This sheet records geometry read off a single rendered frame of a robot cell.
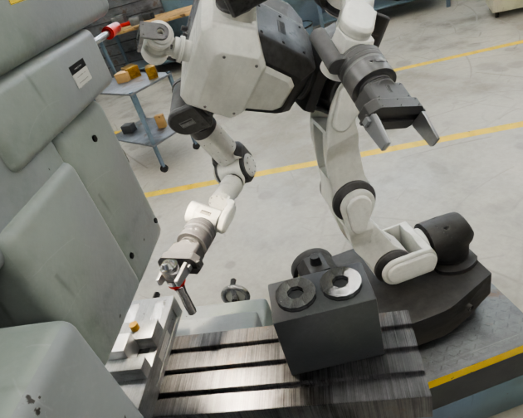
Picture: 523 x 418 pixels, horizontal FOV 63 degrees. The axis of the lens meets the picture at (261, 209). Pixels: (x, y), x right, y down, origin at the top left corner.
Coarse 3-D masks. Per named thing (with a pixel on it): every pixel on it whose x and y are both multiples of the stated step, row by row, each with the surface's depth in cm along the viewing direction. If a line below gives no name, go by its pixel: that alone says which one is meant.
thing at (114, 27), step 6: (114, 24) 83; (102, 30) 81; (108, 30) 81; (114, 30) 82; (120, 30) 86; (96, 36) 77; (102, 36) 78; (108, 36) 81; (114, 36) 83; (96, 42) 76
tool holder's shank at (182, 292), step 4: (184, 284) 109; (180, 288) 109; (184, 288) 109; (176, 292) 109; (180, 292) 109; (184, 292) 110; (180, 296) 110; (184, 296) 110; (188, 296) 112; (184, 300) 111; (188, 300) 112; (184, 304) 112; (188, 304) 112; (192, 304) 113; (188, 308) 113; (192, 308) 113; (188, 312) 114; (192, 312) 114
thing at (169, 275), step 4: (176, 260) 106; (176, 264) 105; (160, 268) 105; (172, 268) 104; (176, 268) 105; (164, 272) 104; (168, 272) 104; (172, 272) 104; (176, 272) 105; (164, 276) 105; (168, 276) 104; (172, 276) 105; (168, 280) 105; (172, 280) 105; (168, 284) 107; (172, 284) 106
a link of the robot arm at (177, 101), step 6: (180, 84) 124; (174, 90) 124; (174, 96) 122; (180, 96) 121; (174, 102) 121; (180, 102) 120; (174, 108) 119; (198, 132) 126; (204, 132) 127; (210, 132) 128; (198, 138) 128; (204, 138) 128
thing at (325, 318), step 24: (360, 264) 96; (288, 288) 94; (312, 288) 92; (336, 288) 90; (360, 288) 90; (288, 312) 90; (312, 312) 88; (336, 312) 88; (360, 312) 89; (288, 336) 91; (312, 336) 92; (336, 336) 92; (360, 336) 93; (288, 360) 96; (312, 360) 96; (336, 360) 97
